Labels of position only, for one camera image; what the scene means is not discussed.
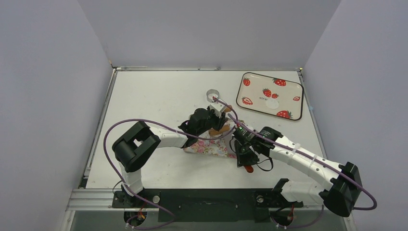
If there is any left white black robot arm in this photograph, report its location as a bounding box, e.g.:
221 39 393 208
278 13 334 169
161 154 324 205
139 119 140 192
112 107 227 207

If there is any aluminium front rail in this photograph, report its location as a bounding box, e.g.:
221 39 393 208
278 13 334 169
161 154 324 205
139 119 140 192
67 189 319 211

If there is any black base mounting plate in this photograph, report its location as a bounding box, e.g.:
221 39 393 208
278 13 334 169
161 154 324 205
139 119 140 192
111 189 304 223

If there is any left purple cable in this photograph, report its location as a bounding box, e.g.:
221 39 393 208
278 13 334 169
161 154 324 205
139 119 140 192
103 97 240 231

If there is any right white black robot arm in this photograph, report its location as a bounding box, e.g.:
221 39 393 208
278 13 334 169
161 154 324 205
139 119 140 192
232 127 362 217

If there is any floral pattern tray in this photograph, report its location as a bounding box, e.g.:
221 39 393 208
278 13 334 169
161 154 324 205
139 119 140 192
183 119 236 159

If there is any flat round dumpling wrapper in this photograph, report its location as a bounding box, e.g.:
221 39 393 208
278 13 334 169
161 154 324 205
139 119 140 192
266 98 280 109

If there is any strawberry pattern tray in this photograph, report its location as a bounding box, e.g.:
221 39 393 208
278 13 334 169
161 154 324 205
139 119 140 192
236 72 304 121

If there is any metal spatula wooden handle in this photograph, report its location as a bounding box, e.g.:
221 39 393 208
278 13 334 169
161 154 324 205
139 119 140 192
237 140 255 174

